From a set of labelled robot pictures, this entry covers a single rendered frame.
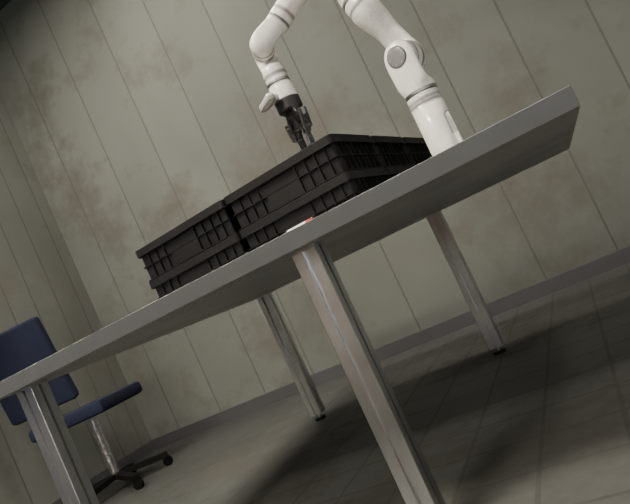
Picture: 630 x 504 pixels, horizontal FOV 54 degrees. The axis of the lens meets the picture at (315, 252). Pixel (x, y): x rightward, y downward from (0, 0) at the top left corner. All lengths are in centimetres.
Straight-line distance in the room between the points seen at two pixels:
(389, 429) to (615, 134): 267
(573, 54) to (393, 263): 154
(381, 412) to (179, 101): 345
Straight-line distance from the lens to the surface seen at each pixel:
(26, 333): 379
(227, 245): 185
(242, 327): 433
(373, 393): 133
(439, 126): 170
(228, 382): 450
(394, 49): 175
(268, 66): 184
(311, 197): 169
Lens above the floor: 56
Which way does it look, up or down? 4 degrees up
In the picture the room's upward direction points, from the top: 25 degrees counter-clockwise
